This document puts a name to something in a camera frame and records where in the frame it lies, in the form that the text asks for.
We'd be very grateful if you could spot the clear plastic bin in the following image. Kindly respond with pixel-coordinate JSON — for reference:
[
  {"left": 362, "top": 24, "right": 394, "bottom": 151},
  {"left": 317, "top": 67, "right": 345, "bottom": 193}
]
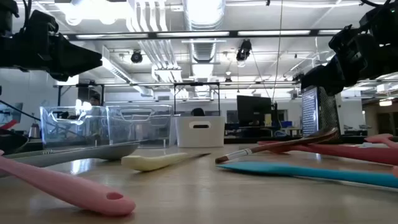
[
  {"left": 106, "top": 104, "right": 174, "bottom": 149},
  {"left": 39, "top": 105, "right": 110, "bottom": 151}
]

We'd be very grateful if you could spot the black ceiling spotlight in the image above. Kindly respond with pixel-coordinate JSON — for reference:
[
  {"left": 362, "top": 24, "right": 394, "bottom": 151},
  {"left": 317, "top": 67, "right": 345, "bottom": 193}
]
[
  {"left": 130, "top": 49, "right": 144, "bottom": 65},
  {"left": 235, "top": 39, "right": 253, "bottom": 62}
]

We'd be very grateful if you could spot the black plastic spoon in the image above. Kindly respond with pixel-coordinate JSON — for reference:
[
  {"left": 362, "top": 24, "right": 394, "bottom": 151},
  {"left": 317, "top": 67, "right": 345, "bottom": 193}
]
[{"left": 0, "top": 129, "right": 29, "bottom": 156}]

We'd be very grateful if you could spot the pink silicone spatula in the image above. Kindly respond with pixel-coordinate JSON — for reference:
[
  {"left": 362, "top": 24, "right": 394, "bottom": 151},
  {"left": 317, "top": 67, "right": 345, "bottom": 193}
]
[{"left": 0, "top": 149, "right": 137, "bottom": 217}]

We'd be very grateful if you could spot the lit computer monitor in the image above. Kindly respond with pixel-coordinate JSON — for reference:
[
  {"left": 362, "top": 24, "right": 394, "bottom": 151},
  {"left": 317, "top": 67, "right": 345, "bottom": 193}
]
[{"left": 0, "top": 102, "right": 24, "bottom": 125}]

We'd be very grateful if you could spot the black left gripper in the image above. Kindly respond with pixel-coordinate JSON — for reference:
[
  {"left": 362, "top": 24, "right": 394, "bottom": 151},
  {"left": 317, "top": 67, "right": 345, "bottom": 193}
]
[{"left": 0, "top": 9, "right": 103, "bottom": 83}]

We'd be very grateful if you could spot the teal silicone spatula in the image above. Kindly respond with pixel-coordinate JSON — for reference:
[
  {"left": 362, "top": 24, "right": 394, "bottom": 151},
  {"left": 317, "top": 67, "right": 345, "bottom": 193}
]
[{"left": 216, "top": 161, "right": 398, "bottom": 189}]

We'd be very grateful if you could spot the metal box grater black handle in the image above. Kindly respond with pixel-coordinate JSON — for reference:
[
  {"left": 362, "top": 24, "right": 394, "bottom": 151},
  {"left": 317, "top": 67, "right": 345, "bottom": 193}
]
[{"left": 301, "top": 85, "right": 341, "bottom": 138}]

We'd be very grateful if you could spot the thin hanging cable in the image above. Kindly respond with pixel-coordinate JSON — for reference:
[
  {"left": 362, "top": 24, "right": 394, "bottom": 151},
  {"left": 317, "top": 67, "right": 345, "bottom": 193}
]
[{"left": 271, "top": 0, "right": 284, "bottom": 104}]

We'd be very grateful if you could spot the black metal table frame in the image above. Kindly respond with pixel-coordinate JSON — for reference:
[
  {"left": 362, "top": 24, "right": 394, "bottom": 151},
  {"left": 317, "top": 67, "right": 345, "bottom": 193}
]
[{"left": 223, "top": 135, "right": 398, "bottom": 146}]

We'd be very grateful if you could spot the metal kettle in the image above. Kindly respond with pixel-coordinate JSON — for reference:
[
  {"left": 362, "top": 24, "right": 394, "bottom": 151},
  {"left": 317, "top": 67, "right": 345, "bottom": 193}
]
[{"left": 27, "top": 123, "right": 41, "bottom": 139}]

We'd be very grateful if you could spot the light wooden fork spatula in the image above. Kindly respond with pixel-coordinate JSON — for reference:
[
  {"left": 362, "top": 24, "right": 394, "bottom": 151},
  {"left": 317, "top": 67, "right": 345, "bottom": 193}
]
[{"left": 4, "top": 148, "right": 63, "bottom": 158}]

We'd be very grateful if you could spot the red slanted bar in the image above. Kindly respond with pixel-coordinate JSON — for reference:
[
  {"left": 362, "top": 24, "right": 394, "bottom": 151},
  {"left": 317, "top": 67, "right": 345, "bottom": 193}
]
[{"left": 0, "top": 119, "right": 19, "bottom": 131}]

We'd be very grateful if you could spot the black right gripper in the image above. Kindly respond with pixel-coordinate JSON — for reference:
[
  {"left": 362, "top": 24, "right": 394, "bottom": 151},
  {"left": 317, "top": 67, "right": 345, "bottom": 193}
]
[{"left": 300, "top": 25, "right": 398, "bottom": 97}]

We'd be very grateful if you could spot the white plastic bin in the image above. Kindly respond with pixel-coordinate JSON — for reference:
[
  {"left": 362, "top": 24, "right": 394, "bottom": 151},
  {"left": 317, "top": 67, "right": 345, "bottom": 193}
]
[{"left": 175, "top": 116, "right": 226, "bottom": 148}]

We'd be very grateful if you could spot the grey plastic spoon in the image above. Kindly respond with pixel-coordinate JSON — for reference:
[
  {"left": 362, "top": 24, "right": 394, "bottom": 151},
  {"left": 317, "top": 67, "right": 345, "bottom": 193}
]
[{"left": 0, "top": 141, "right": 141, "bottom": 179}]

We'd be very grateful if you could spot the black ceiling light rail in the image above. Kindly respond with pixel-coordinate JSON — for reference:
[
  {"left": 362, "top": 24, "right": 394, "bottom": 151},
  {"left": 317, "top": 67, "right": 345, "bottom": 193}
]
[{"left": 62, "top": 29, "right": 343, "bottom": 40}]

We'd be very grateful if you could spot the dark red slotted spoon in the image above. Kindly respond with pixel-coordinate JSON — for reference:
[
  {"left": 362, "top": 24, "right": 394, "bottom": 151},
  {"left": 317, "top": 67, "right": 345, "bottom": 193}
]
[{"left": 257, "top": 140, "right": 398, "bottom": 166}]

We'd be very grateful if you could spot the silver air duct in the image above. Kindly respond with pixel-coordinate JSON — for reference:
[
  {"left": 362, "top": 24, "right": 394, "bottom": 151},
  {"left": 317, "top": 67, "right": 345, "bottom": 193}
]
[{"left": 182, "top": 0, "right": 227, "bottom": 63}]

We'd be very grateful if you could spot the black metal workstation frame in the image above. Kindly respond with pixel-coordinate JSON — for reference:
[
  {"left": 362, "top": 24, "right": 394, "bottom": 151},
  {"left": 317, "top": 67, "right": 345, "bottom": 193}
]
[{"left": 57, "top": 82, "right": 221, "bottom": 116}]

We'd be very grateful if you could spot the black computer monitor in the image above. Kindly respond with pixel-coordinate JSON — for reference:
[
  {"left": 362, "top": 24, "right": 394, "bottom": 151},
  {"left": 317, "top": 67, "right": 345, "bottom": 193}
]
[{"left": 236, "top": 95, "right": 272, "bottom": 127}]

